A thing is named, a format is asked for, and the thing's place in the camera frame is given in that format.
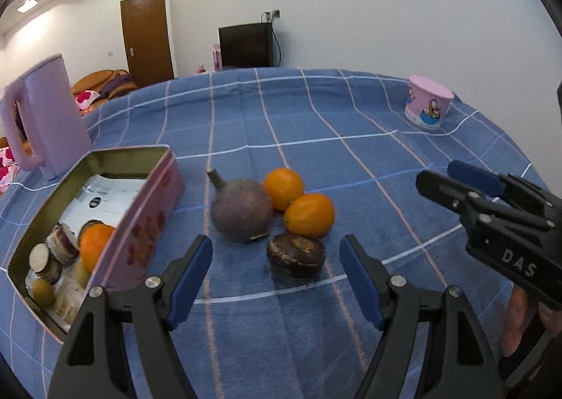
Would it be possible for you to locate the orange fruit front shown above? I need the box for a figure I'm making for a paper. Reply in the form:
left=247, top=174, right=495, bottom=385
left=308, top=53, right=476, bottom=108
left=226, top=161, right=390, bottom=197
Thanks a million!
left=283, top=193, right=335, bottom=238

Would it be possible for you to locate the orange fruit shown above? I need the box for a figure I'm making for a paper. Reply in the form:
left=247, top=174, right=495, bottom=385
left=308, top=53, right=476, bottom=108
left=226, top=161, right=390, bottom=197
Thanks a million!
left=283, top=193, right=335, bottom=238
left=263, top=168, right=305, bottom=212

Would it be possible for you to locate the dark brown mangosteen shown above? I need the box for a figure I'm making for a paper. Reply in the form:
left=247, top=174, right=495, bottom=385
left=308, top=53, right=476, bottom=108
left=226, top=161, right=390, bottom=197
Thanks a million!
left=267, top=231, right=326, bottom=279

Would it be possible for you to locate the orange fruit back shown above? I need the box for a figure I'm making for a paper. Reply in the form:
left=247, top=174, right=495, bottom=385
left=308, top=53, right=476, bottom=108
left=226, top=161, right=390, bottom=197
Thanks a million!
left=263, top=168, right=305, bottom=212

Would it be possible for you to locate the purple round beet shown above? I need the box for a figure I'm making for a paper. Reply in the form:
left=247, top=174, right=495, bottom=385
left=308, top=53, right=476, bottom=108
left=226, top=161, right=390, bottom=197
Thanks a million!
left=207, top=169, right=273, bottom=244

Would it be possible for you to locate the person's right hand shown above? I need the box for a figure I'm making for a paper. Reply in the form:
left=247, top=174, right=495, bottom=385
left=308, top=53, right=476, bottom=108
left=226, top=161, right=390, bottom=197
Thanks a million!
left=501, top=285, right=562, bottom=357

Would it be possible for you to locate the green kiwi fruit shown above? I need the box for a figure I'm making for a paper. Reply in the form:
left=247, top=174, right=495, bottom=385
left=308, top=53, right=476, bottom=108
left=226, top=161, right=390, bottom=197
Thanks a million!
left=31, top=278, right=56, bottom=309

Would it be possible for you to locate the pink cartoon cup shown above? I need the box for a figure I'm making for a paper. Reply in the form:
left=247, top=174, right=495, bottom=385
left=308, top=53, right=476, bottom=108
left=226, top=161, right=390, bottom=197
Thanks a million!
left=404, top=75, right=455, bottom=130

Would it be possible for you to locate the sliced taro piece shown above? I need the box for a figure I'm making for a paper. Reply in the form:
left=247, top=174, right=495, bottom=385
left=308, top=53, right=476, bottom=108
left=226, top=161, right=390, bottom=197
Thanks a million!
left=28, top=243, right=62, bottom=285

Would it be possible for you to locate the wrapped brown cake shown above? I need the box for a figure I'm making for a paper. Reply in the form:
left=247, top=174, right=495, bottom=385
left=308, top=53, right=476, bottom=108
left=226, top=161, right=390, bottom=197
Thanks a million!
left=46, top=223, right=79, bottom=266

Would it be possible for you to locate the orange in tin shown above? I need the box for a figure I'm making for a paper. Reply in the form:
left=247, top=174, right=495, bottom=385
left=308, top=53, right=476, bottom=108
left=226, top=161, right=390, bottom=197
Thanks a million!
left=78, top=223, right=115, bottom=273

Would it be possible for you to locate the pink metal tin box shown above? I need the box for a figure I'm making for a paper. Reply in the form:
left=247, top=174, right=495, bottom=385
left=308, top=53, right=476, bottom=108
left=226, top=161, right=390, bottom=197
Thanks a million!
left=8, top=145, right=185, bottom=343

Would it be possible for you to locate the paper sheet in tin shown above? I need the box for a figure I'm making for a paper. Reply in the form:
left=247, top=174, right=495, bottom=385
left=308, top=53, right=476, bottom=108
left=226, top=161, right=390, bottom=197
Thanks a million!
left=26, top=174, right=146, bottom=330

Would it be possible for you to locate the blue checked tablecloth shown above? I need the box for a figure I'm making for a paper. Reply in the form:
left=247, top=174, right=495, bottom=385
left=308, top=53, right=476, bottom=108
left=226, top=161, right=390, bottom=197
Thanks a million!
left=0, top=66, right=550, bottom=399

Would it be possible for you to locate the pink electric kettle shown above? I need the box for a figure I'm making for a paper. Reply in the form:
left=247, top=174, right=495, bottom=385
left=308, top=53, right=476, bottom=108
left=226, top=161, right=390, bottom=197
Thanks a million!
left=1, top=54, right=91, bottom=180

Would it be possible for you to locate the pink flowered cushion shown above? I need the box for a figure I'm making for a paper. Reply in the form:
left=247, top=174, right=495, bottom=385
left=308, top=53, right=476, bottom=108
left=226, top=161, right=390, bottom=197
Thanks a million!
left=74, top=90, right=100, bottom=112

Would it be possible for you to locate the black television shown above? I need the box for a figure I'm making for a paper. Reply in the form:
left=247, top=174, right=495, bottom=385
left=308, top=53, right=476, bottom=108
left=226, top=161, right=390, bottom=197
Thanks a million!
left=218, top=22, right=274, bottom=69

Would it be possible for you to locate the brown leather sofa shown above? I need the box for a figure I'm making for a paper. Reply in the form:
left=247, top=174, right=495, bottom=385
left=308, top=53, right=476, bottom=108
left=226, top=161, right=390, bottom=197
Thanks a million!
left=71, top=70, right=138, bottom=115

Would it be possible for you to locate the pink bottle by television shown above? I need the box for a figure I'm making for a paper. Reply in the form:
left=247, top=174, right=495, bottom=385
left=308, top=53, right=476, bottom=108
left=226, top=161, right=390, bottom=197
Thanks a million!
left=213, top=44, right=222, bottom=71

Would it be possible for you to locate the brown wooden door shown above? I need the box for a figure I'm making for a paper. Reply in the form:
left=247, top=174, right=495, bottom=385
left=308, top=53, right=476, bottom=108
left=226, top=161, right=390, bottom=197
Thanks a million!
left=120, top=0, right=174, bottom=88

